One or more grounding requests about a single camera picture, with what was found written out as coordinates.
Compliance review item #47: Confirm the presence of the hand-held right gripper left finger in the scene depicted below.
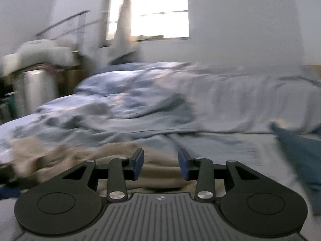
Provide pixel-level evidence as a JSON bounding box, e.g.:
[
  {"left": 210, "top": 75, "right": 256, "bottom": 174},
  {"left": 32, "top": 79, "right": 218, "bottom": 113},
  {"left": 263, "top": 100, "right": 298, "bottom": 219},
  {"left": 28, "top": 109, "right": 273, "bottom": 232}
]
[{"left": 61, "top": 148, "right": 145, "bottom": 203}]

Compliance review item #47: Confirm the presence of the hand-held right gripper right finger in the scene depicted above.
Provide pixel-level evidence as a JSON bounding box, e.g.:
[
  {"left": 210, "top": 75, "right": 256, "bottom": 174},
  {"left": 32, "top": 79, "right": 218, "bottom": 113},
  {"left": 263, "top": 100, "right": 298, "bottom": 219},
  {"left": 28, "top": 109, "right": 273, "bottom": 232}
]
[{"left": 178, "top": 148, "right": 261, "bottom": 203}]

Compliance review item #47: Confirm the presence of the beige shirt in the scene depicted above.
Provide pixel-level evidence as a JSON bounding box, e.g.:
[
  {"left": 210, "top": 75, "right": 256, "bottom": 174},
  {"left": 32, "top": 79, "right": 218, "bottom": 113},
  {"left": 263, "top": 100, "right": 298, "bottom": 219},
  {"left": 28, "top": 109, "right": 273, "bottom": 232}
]
[{"left": 0, "top": 136, "right": 226, "bottom": 199}]

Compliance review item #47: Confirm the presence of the metal clothes rack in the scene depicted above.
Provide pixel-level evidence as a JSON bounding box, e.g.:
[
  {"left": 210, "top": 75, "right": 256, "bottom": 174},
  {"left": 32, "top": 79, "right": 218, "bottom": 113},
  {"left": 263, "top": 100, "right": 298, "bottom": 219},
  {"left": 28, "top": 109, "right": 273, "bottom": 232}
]
[{"left": 36, "top": 10, "right": 101, "bottom": 48}]

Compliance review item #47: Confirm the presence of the blue floral duvet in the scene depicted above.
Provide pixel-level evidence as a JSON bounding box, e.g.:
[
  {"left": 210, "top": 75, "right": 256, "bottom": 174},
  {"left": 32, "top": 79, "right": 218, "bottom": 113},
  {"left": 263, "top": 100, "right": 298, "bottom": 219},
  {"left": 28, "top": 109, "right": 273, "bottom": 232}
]
[{"left": 38, "top": 61, "right": 321, "bottom": 134}]

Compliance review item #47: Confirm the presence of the brown cardboard box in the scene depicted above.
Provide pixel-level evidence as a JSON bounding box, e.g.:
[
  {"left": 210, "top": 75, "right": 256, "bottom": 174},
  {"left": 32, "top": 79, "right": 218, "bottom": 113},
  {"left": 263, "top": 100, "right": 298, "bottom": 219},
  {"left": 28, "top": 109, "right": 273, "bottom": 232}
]
[{"left": 60, "top": 65, "right": 87, "bottom": 96}]

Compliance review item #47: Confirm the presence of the teal garment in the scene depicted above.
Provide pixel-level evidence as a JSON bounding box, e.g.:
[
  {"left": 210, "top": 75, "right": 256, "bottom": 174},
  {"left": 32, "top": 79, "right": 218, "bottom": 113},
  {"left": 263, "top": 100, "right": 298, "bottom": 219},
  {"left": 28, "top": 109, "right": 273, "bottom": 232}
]
[{"left": 271, "top": 122, "right": 321, "bottom": 216}]

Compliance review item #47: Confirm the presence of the silver suitcase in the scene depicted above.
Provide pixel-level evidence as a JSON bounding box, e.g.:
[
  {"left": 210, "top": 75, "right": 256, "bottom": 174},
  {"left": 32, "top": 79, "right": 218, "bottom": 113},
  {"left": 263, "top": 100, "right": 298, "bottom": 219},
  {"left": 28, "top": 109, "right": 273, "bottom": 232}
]
[{"left": 14, "top": 68, "right": 59, "bottom": 117}]

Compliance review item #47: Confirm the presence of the pale curtain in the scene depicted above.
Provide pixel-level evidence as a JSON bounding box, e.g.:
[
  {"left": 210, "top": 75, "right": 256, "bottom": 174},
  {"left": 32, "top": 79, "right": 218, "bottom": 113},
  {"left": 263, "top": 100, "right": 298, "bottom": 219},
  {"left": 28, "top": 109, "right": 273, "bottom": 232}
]
[{"left": 110, "top": 0, "right": 141, "bottom": 63}]

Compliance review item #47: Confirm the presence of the white plush toy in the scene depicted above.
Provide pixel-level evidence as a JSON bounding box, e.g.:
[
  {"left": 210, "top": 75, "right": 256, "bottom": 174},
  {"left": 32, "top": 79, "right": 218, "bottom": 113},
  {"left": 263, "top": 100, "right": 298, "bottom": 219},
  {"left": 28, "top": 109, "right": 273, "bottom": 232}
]
[{"left": 2, "top": 39, "right": 76, "bottom": 73}]

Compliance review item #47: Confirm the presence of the barred window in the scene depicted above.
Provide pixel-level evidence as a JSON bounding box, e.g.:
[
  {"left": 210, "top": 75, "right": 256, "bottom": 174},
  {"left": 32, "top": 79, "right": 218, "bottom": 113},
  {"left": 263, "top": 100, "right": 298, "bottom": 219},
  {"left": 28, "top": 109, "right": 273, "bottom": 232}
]
[{"left": 107, "top": 0, "right": 190, "bottom": 41}]

